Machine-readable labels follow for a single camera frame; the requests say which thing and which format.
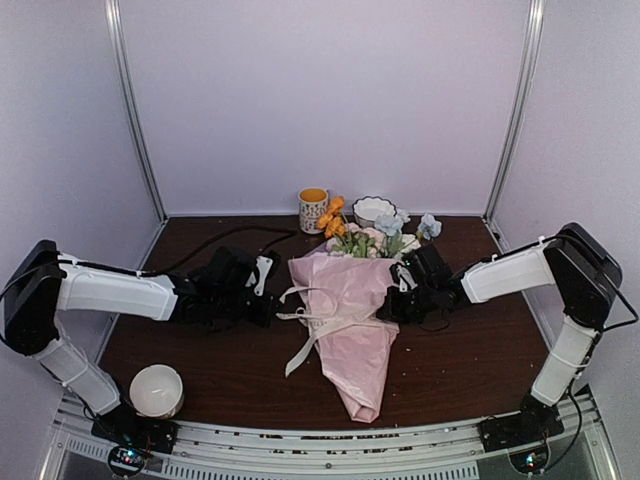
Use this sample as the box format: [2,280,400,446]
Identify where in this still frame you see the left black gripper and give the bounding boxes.
[213,288,282,328]

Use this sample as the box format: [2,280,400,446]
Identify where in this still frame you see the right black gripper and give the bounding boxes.
[377,282,438,325]

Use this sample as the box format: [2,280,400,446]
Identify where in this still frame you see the pink fake flower stem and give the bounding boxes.
[326,223,390,259]

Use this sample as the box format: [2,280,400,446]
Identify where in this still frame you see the pink purple wrapping paper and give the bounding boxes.
[288,253,399,423]

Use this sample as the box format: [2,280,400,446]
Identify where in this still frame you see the beige ribbon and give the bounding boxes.
[276,286,360,377]

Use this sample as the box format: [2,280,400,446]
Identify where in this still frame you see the orange fake flower stem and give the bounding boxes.
[316,196,347,239]

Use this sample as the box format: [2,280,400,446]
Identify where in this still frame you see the patterned mug with orange inside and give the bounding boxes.
[298,188,329,235]

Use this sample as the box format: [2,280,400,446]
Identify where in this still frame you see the light blue fake flower stem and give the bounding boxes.
[374,210,442,240]

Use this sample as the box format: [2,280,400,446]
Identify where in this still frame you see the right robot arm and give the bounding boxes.
[375,224,621,442]

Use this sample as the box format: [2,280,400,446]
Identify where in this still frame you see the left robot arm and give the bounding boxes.
[1,239,281,444]

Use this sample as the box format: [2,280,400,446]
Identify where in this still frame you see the white round cup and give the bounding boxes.
[129,364,184,419]

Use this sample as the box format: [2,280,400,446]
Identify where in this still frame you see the white scalloped bowl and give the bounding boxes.
[352,196,396,228]

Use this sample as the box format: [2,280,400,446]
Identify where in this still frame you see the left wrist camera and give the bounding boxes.
[245,251,281,296]

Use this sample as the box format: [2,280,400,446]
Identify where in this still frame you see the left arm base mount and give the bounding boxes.
[91,415,178,478]

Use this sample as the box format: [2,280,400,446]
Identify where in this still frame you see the aluminium front rail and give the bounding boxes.
[39,389,616,480]

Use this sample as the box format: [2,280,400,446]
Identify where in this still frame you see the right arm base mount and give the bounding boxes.
[478,414,565,475]

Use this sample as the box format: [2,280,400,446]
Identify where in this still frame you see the right aluminium frame post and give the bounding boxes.
[483,0,546,225]

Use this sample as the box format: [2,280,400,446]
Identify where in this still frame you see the aluminium frame post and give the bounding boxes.
[483,0,546,225]
[103,0,169,224]

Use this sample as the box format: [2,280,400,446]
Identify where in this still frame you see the left aluminium frame post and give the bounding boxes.
[103,0,169,224]

